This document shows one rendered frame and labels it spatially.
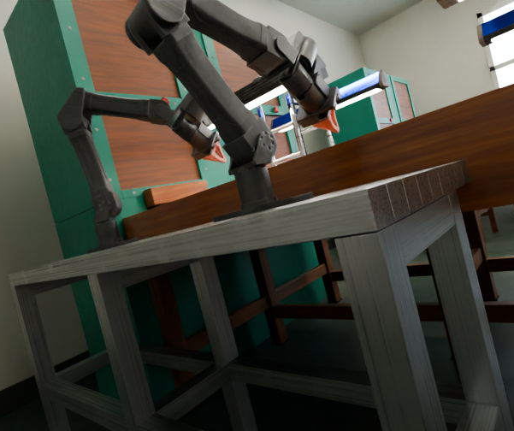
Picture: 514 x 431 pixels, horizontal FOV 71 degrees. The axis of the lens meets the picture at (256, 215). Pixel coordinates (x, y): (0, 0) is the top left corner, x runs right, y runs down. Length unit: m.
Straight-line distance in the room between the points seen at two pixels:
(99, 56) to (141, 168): 0.47
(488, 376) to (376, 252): 0.35
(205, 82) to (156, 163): 1.02
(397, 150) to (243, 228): 0.41
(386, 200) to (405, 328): 0.12
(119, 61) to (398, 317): 1.57
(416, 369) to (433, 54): 6.07
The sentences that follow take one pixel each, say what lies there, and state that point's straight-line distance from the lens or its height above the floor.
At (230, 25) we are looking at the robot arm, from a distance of 0.74.
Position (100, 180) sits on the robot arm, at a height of 0.86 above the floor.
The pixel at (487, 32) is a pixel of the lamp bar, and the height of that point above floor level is 1.07.
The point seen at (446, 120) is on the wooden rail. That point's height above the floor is 0.74.
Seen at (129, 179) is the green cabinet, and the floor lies 0.92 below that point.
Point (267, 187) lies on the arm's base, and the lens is 0.64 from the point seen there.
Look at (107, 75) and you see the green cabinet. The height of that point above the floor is 1.35.
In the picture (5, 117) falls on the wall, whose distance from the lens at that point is 2.49.
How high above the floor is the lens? 0.68
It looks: 1 degrees down
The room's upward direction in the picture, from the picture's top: 14 degrees counter-clockwise
